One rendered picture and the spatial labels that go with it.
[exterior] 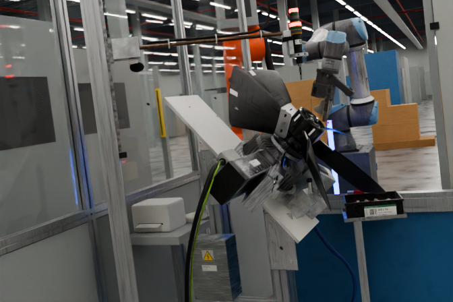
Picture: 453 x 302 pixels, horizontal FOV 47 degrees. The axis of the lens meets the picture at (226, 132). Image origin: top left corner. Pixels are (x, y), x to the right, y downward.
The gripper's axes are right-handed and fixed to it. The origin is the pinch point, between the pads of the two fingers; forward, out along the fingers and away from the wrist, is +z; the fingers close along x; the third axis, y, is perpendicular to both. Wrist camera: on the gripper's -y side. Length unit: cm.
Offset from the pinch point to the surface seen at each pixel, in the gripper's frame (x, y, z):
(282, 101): 26.6, 11.1, -6.3
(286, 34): 26.3, 14.1, -30.4
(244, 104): 56, 14, -6
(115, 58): 63, 61, -13
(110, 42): 63, 64, -18
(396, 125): -899, 55, 87
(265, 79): 20.2, 21.6, -12.8
